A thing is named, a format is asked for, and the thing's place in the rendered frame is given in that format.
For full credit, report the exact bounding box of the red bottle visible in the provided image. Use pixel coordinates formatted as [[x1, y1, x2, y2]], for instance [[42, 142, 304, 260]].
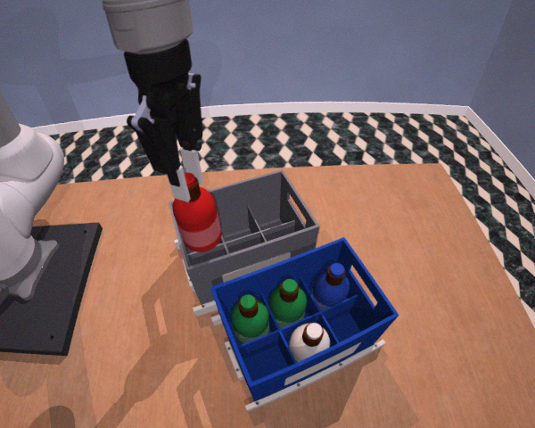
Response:
[[173, 173, 222, 252]]

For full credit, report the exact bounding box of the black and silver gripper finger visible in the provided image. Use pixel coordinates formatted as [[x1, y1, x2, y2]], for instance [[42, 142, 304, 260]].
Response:
[[127, 93, 191, 202], [175, 73, 203, 185]]

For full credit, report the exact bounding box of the green bottle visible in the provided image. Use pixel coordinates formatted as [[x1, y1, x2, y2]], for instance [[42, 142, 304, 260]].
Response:
[[231, 294, 269, 344], [269, 279, 307, 329]]

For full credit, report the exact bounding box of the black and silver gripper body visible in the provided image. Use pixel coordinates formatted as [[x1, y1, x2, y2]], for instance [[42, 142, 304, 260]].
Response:
[[124, 39, 192, 119]]

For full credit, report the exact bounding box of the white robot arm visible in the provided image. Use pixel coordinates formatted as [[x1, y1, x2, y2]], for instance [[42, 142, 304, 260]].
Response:
[[0, 0, 193, 305]]

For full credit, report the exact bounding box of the grey divided crate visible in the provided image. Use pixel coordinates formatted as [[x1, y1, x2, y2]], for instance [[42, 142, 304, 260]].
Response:
[[176, 170, 320, 305]]

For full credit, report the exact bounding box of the blue plastic bottle crate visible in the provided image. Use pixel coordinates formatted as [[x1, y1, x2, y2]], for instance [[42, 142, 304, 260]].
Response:
[[219, 238, 399, 401]]

